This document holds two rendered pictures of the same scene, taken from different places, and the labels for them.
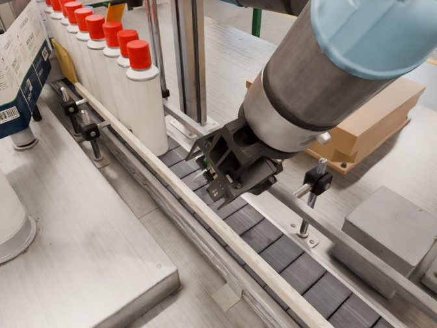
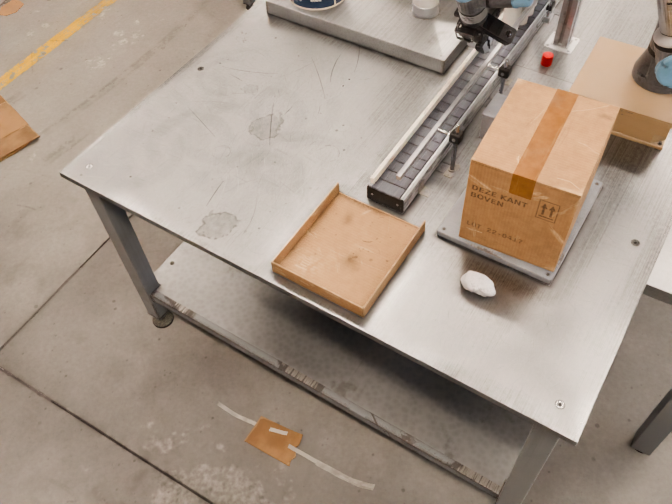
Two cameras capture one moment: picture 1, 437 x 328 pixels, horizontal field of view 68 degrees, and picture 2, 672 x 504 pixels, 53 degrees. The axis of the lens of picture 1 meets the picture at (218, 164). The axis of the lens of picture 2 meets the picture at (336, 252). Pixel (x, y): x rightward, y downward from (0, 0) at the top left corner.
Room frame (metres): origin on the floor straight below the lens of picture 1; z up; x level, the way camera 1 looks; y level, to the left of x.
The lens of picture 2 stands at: (-0.55, -1.45, 2.16)
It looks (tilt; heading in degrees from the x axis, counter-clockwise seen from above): 53 degrees down; 75
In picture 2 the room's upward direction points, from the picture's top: 4 degrees counter-clockwise
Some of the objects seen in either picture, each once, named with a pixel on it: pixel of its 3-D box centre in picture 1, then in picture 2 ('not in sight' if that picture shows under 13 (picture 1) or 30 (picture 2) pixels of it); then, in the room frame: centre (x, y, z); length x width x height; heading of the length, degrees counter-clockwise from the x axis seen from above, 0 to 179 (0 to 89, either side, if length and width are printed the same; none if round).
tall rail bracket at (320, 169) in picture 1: (302, 208); (495, 81); (0.31, -0.12, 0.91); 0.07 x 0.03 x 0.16; 129
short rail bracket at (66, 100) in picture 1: (78, 110); not in sight; (0.60, 0.30, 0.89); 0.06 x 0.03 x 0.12; 129
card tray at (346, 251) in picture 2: not in sight; (349, 245); (-0.26, -0.49, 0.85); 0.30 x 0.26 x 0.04; 39
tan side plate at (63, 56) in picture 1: (65, 64); not in sight; (0.73, 0.36, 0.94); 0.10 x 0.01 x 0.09; 39
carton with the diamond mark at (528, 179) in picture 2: not in sight; (535, 174); (0.19, -0.54, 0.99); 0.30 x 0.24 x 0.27; 43
